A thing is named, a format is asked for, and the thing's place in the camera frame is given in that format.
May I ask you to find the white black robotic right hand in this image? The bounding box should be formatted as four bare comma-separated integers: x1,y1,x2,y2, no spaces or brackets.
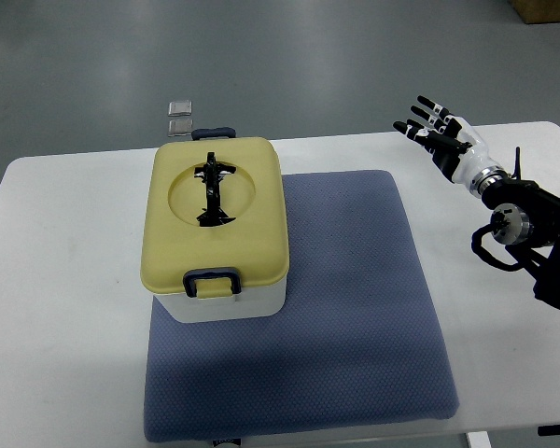
393,95,503,197

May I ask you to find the yellow storage box lid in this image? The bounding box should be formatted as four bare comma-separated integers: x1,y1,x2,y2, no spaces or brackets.
140,137,289,298

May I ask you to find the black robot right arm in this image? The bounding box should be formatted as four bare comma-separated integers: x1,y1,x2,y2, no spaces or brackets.
470,148,560,311

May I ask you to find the brown cardboard box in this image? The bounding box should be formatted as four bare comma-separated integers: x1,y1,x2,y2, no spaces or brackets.
510,0,560,24

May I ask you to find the white storage box base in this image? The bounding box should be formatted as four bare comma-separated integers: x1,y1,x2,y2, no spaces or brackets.
154,276,287,323

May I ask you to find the blue textured cushion mat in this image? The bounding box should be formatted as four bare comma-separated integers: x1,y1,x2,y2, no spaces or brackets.
144,170,459,442

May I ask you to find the lower metal floor plate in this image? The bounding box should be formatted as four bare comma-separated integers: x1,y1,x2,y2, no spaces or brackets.
168,119,193,137

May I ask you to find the metal floor plate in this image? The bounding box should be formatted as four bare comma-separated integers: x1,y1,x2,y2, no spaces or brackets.
168,119,193,137
168,100,192,117

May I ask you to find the upper metal floor plate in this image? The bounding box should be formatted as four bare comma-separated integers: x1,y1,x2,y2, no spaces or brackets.
168,100,192,117

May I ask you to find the white table leg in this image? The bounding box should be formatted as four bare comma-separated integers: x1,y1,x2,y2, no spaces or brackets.
466,431,492,448

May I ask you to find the black table control panel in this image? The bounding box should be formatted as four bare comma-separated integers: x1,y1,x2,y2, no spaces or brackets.
538,424,560,437

